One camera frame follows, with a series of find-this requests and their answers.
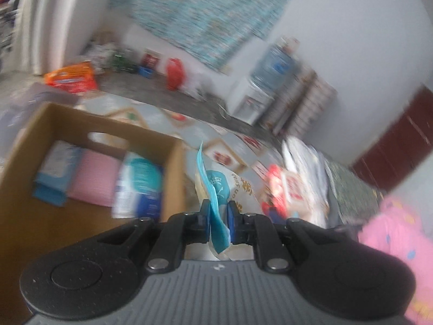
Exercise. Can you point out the white water dispenser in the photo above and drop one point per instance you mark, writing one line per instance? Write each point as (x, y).
(248, 103)

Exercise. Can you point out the rolled patterned mat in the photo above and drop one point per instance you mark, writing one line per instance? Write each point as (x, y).
(291, 105)
(318, 105)

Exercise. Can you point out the pink cloth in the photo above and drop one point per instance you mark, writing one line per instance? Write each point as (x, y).
(94, 177)

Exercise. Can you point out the orange plastic packet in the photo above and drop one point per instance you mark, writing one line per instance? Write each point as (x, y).
(72, 78)

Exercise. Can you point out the brown cardboard box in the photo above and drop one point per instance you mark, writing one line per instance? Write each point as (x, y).
(67, 230)

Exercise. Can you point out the blue water bottle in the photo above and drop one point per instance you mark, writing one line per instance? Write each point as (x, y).
(275, 64)

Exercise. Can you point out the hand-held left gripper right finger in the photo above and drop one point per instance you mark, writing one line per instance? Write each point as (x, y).
(233, 225)

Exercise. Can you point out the clear plastic bag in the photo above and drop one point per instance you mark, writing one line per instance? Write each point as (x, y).
(99, 52)

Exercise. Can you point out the teal floral wall cloth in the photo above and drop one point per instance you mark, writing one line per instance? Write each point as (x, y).
(203, 13)

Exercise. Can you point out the dark red door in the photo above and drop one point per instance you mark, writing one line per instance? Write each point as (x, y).
(399, 135)

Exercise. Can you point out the dark patterned cloth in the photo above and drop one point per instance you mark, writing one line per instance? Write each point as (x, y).
(351, 189)

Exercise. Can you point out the pink plush toy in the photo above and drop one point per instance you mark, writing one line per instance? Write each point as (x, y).
(399, 243)

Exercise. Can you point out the blue white wipes pack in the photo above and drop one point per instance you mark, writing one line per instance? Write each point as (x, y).
(138, 186)

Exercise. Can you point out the blue white mask box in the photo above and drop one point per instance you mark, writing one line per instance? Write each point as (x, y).
(55, 172)

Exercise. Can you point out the cream window curtain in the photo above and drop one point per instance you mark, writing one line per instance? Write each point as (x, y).
(57, 23)

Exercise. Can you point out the red box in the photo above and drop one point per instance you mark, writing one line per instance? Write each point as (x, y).
(150, 58)

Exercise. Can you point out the red plastic bag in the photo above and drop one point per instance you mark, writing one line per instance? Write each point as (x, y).
(176, 73)

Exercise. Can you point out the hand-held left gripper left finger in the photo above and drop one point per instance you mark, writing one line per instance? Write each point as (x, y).
(204, 220)

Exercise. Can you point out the fruit printed tablecloth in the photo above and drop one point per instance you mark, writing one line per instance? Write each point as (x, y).
(209, 135)

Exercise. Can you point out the white crumpled plastic bag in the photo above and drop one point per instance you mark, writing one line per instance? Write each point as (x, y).
(307, 176)

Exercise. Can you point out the small blue container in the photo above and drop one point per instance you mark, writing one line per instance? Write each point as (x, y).
(145, 71)

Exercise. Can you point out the red white snack packet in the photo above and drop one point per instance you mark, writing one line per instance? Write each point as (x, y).
(282, 189)

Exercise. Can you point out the wall outlet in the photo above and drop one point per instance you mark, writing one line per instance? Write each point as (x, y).
(226, 70)

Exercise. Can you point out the cream blue-edged swab packet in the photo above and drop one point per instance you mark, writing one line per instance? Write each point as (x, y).
(220, 182)

